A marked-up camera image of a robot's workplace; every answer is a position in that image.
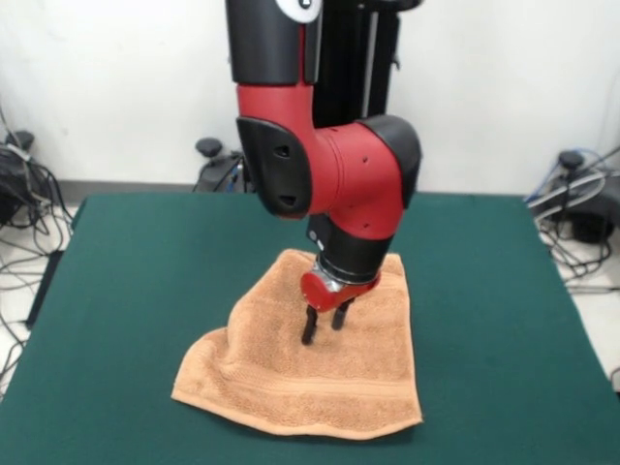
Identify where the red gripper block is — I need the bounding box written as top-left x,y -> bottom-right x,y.
299,270 -> 383,347

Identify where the orange terry towel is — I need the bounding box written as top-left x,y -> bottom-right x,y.
170,249 -> 424,441

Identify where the dark green table cloth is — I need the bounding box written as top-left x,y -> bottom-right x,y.
0,193 -> 620,465

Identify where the black pedestal foot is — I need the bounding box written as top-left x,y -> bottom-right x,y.
0,129 -> 38,229
193,137 -> 246,194
530,149 -> 620,243

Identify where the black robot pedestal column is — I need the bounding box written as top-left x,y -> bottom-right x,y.
241,0 -> 427,195

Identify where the blue cable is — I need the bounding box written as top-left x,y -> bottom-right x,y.
525,147 -> 609,204

